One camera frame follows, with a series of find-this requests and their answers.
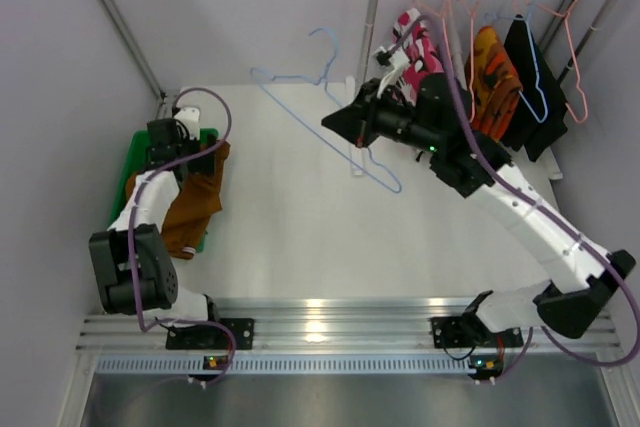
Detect blue wire hanger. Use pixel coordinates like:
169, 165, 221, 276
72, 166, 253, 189
482, 0, 551, 124
249, 27, 403, 194

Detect pink wire hanger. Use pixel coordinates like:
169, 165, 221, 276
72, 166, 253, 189
512, 0, 589, 124
412, 0, 453, 51
455, 0, 482, 123

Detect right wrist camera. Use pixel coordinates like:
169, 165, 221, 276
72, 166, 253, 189
374, 46, 410, 98

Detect pink camouflage trousers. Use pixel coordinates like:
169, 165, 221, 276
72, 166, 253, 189
392, 8, 444, 105

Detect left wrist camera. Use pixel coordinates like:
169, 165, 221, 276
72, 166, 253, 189
172, 106, 201, 139

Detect grey trousers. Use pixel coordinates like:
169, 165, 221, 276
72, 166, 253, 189
443, 0, 469, 91

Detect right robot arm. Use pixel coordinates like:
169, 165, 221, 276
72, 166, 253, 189
321, 73, 636, 339

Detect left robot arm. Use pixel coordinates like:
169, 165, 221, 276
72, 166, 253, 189
89, 107, 230, 322

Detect slotted cable duct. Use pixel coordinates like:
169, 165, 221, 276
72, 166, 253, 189
95, 353, 498, 376

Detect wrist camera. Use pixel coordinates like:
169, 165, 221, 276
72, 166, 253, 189
374, 46, 410, 98
172, 106, 201, 139

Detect black trousers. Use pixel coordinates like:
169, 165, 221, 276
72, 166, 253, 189
501, 16, 568, 162

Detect orange camouflage trousers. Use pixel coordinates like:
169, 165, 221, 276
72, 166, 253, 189
465, 26, 523, 141

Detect green plastic bin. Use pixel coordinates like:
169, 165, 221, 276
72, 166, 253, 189
109, 131, 230, 260

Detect aluminium mounting rail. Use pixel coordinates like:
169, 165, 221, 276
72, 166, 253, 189
76, 298, 620, 354

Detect brown trousers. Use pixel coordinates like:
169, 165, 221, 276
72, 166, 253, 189
110, 143, 230, 260

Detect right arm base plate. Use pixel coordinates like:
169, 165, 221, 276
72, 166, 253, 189
430, 316, 524, 349

